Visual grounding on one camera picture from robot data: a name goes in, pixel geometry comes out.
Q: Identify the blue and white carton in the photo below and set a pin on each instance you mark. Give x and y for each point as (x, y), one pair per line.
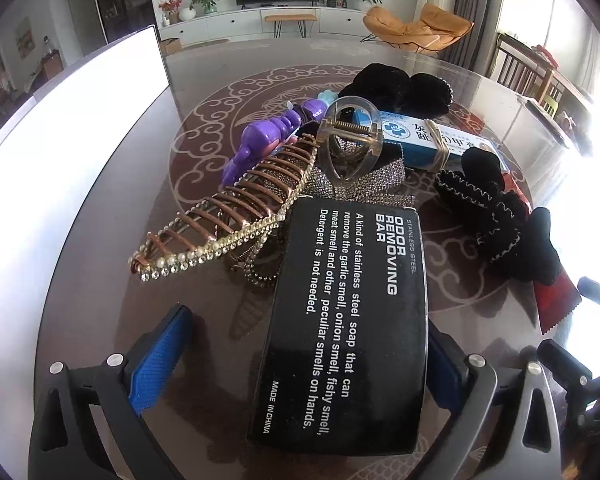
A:
(410, 137)

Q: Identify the silver rhinestone hair bow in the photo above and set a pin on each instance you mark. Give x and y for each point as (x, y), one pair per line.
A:
(375, 185)

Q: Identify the grey curtain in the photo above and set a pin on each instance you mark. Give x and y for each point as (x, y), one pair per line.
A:
(477, 10)

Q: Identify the black velvet scrunchie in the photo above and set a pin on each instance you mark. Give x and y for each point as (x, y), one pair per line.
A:
(375, 85)

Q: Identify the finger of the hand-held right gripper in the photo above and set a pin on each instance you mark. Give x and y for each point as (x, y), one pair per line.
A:
(562, 360)
(597, 290)

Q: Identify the black white-stitched hair bow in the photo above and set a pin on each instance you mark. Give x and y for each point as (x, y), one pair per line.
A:
(500, 215)

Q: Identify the wooden side table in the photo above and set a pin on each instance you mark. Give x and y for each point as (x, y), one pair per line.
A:
(51, 66)

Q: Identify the framed wall painting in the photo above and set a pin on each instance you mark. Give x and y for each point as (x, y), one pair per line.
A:
(24, 37)

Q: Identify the dark patterned desktop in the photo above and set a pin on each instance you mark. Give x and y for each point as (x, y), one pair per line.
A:
(130, 195)

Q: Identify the white door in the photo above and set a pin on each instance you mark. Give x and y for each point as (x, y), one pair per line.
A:
(79, 20)

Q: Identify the gold rhinestone banana hair clip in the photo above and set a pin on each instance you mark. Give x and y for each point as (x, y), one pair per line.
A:
(240, 195)

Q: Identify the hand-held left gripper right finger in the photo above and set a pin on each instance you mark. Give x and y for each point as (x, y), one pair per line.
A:
(450, 375)

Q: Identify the black bead-edged hair bow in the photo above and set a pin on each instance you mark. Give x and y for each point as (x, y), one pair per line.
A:
(430, 95)

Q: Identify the black printed cardboard box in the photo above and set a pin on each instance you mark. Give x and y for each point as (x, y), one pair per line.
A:
(340, 335)

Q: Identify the light blue plastic toy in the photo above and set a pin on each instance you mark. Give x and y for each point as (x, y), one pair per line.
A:
(326, 97)

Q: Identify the dark beaded hair clip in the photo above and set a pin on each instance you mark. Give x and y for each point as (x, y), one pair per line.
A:
(260, 274)

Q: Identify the dark wooden chair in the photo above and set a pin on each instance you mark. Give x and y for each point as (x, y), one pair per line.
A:
(510, 67)

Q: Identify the orange lounge chair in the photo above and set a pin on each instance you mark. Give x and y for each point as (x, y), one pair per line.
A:
(405, 30)

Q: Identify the red zigzag-edged packet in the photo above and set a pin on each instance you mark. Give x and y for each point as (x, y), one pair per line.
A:
(555, 305)

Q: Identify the dark display cabinet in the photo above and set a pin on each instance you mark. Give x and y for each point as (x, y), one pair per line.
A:
(120, 0)

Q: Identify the wooden bench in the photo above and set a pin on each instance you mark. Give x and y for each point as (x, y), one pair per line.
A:
(290, 18)

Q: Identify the white round vase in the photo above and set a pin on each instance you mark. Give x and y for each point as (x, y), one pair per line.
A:
(188, 14)

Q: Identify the beige rubber band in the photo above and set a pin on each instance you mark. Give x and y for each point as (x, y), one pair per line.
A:
(442, 152)

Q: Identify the clear plastic hair claw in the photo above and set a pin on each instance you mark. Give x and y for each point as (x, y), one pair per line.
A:
(347, 132)

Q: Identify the red flower bouquet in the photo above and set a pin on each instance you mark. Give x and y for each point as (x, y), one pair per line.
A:
(171, 6)

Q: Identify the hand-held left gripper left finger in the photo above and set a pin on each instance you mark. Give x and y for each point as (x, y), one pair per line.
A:
(160, 355)

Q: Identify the white television cabinet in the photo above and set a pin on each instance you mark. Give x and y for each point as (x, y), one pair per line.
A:
(220, 27)

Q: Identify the purple plastic toy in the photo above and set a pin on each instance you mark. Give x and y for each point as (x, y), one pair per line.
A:
(260, 135)

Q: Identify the red cloth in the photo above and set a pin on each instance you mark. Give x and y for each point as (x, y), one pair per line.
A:
(547, 56)

